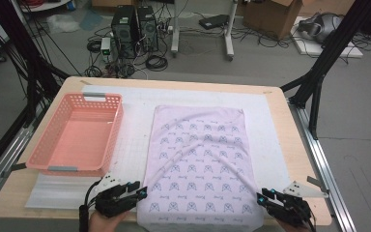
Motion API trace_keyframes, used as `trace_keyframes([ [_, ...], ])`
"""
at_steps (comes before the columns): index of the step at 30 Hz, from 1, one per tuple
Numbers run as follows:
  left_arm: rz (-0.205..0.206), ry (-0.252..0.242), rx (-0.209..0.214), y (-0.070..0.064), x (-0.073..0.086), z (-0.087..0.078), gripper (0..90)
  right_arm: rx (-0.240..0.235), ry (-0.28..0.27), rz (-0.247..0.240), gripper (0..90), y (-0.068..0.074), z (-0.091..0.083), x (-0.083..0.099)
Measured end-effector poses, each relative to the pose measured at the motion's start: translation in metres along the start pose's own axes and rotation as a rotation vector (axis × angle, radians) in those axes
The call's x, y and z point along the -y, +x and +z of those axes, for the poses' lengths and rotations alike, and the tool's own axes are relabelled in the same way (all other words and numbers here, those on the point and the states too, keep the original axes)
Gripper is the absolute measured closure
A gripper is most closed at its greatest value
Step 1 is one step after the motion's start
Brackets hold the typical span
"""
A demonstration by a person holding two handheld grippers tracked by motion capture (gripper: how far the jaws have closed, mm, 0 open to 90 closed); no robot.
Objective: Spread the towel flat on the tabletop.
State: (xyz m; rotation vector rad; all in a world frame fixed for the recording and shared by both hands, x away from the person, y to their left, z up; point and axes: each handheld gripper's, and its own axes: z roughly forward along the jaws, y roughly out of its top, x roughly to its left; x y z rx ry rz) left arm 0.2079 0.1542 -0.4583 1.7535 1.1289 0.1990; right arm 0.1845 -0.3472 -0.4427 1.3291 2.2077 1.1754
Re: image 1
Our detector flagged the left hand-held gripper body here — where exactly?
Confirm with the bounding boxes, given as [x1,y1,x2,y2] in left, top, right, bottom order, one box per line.
[94,173,136,218]

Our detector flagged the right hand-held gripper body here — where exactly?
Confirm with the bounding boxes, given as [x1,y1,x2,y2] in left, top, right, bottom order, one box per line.
[265,181,329,228]

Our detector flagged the pink plastic basket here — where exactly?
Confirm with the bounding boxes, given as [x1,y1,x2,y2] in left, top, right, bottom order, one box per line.
[25,92,125,178]

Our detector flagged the lilac printed towel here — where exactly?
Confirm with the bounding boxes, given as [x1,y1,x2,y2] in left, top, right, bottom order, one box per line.
[136,104,265,232]

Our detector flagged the person's right hand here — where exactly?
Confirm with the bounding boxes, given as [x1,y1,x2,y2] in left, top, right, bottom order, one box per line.
[276,219,310,232]

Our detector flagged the person's left hand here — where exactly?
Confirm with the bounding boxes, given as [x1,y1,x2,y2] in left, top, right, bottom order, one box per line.
[88,211,129,232]

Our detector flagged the grey translucent sheet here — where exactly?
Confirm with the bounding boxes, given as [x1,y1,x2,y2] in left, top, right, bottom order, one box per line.
[24,172,107,211]

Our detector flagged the white grid mat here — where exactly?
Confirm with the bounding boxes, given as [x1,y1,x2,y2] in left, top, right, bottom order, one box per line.
[76,84,291,217]

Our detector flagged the wooden table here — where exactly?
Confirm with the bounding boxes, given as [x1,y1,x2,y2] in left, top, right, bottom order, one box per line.
[0,75,332,226]

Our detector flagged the white box with green light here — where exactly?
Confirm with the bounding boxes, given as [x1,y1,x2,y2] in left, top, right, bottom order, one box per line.
[100,37,113,63]

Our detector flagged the black computer tower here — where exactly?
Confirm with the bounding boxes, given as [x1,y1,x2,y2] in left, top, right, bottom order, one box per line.
[110,4,139,60]
[136,5,159,52]

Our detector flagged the white flat board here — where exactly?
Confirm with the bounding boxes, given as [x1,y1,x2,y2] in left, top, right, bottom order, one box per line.
[291,15,365,59]

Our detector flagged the white stand leg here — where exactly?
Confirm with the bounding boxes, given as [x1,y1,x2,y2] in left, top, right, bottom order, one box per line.
[170,0,180,59]
[224,0,240,62]

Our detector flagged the grey rounded device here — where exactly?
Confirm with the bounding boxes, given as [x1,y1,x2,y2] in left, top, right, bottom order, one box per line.
[298,12,344,44]

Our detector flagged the brown cardboard box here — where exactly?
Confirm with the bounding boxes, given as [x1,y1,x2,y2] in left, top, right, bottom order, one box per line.
[243,0,303,41]

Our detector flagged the clear plastic bag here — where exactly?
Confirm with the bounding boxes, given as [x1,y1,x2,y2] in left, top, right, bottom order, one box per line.
[46,13,81,35]

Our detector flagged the black flat device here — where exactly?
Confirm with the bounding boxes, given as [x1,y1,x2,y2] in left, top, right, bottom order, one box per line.
[198,14,230,31]

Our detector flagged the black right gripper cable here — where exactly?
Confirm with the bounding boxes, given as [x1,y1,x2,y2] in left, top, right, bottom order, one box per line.
[302,206,318,232]

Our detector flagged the black sleeved left gripper cable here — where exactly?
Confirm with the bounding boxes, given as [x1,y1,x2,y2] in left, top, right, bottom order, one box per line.
[78,180,102,232]

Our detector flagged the grey metal bracket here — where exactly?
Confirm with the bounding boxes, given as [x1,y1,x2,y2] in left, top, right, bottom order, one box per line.
[306,175,330,195]
[1,162,28,178]

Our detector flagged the aluminium rail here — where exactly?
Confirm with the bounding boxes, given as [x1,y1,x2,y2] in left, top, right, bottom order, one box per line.
[0,105,43,211]
[288,100,357,232]

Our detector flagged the coiled black cable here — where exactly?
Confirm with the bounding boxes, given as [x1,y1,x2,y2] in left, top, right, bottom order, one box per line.
[145,54,169,73]

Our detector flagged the black metal frame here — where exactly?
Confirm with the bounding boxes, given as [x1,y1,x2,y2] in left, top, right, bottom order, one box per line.
[0,0,71,182]
[279,0,371,141]

